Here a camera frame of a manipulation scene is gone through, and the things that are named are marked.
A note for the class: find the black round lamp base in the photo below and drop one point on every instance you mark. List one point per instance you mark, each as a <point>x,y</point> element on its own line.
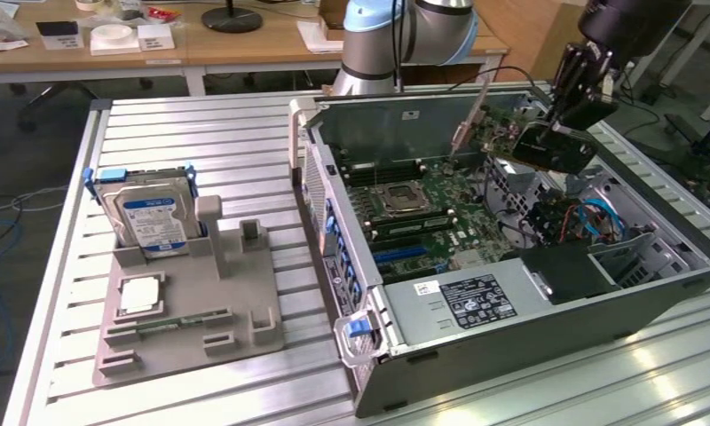
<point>231,20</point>

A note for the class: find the grey printed parts rack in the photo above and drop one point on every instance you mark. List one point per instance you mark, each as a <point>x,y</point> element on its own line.
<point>213,288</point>

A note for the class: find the white paper stack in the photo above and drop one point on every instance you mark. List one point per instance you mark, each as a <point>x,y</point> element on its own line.
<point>322,37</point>

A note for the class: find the silver CPU chip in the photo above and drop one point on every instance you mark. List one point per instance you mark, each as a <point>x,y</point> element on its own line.
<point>139,295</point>

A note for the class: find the blue expansion slot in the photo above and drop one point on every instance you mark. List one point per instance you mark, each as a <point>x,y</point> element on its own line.
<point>398,255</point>

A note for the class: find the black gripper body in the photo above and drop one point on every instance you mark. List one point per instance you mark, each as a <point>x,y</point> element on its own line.
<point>633,22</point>

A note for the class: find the green loose RAM stick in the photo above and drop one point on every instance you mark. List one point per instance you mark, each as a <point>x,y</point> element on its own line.
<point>174,322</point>

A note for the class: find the white box with round dish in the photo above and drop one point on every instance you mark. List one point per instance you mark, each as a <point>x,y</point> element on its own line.
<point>114,40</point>

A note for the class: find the silver metal drive cage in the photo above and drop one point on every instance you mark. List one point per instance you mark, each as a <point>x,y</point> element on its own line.
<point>509,186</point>

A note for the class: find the black and white labelled box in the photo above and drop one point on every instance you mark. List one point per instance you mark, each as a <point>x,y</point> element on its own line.
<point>59,35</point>

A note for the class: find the blue case latch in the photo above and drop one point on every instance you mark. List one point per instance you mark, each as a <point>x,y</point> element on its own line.
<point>355,332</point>

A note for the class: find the wooden desk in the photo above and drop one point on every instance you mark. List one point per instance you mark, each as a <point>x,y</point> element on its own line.
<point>242,44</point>

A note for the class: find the CPU socket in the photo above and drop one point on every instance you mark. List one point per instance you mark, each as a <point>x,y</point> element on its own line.
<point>403,199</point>

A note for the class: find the brown cardboard box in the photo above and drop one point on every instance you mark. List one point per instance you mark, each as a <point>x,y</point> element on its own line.
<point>330,15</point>

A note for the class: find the hard disk with blue carrier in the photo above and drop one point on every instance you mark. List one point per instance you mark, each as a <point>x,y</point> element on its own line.
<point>150,222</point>

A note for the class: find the graphics card with black shroud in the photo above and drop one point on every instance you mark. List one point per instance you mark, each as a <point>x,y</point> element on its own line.
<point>550,151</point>

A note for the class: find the green motherboard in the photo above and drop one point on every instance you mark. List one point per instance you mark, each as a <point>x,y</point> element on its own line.
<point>479,213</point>

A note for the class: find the red packet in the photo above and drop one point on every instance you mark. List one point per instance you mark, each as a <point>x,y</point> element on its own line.
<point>162,14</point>

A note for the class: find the small white labelled box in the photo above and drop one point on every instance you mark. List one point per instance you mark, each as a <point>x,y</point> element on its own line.
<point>154,37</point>

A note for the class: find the grey power supply unit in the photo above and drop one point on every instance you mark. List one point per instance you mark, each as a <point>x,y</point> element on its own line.
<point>426,310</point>

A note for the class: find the white paper card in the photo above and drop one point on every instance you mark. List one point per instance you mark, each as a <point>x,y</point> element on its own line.
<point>6,45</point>

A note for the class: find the open grey PC case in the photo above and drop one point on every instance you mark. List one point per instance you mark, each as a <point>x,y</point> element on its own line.
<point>509,355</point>

